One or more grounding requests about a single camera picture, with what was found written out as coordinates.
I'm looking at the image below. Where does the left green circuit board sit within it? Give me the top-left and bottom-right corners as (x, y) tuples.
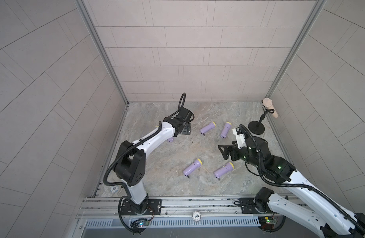
(131, 218), (151, 229)

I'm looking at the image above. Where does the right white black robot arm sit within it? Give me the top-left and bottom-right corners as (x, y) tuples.
(218, 125), (365, 238)

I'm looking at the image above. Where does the white round floor sticker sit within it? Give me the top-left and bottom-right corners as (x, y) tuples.
(110, 185), (119, 193)

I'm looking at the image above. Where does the right circuit board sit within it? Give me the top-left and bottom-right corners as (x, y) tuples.
(258, 216), (279, 231)

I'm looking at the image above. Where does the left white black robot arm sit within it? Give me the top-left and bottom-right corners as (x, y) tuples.
(103, 93), (194, 214)

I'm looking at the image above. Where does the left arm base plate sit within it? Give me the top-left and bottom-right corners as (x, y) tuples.
(119, 199), (162, 216)

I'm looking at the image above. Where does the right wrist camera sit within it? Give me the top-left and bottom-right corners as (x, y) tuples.
(233, 128), (246, 149)

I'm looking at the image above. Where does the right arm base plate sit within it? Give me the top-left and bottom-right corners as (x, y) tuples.
(233, 197), (274, 215)

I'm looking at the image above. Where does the purple flashlight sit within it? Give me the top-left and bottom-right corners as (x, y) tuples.
(183, 158), (202, 178)
(220, 122), (232, 138)
(200, 122), (216, 135)
(214, 162), (235, 180)

